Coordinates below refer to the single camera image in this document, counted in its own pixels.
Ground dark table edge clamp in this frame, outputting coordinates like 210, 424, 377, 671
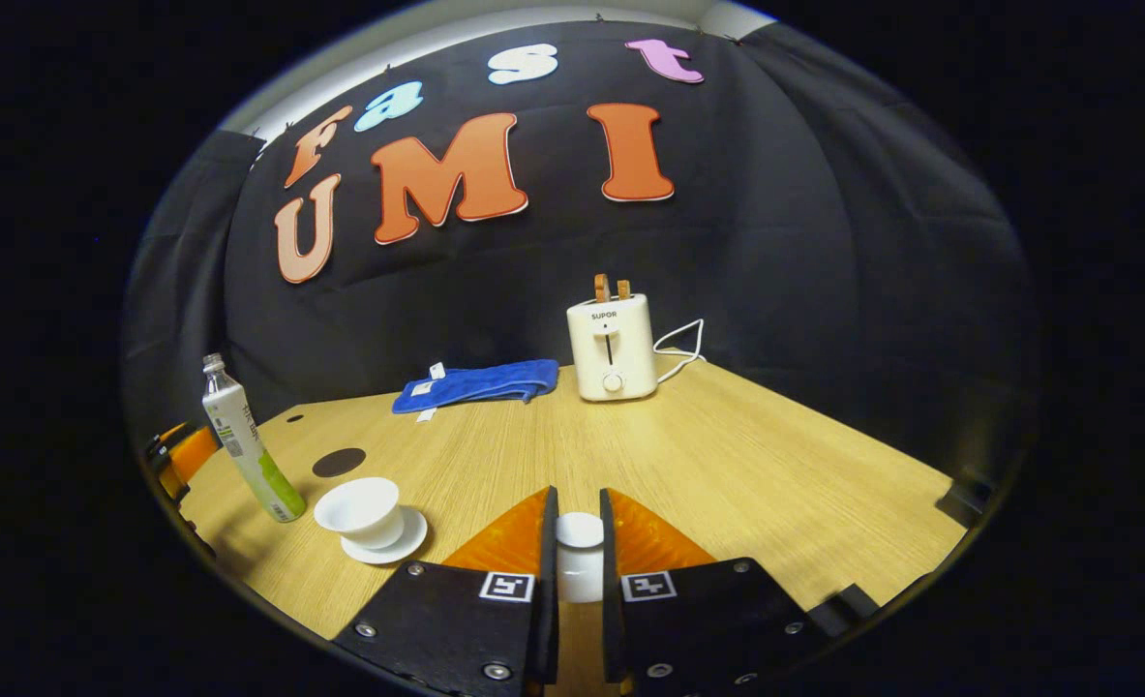
935, 474, 994, 529

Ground black backdrop cloth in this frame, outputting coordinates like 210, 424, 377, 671
122, 19, 1038, 485

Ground clear water bottle green label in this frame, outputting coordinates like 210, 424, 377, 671
201, 353, 308, 524

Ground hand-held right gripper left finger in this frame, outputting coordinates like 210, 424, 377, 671
332, 486, 560, 696

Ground white teacup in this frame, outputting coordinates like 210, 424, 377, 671
314, 476, 402, 551

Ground white power cable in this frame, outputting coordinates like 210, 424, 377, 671
651, 318, 707, 385

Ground blue towel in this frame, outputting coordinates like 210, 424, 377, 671
391, 359, 560, 424

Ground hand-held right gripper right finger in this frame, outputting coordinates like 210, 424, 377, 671
599, 487, 834, 696

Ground white toaster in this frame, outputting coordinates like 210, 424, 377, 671
566, 293, 659, 403

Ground white saucer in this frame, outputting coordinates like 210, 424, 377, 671
340, 505, 430, 566

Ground dark round coaster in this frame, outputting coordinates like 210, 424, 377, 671
312, 447, 368, 479

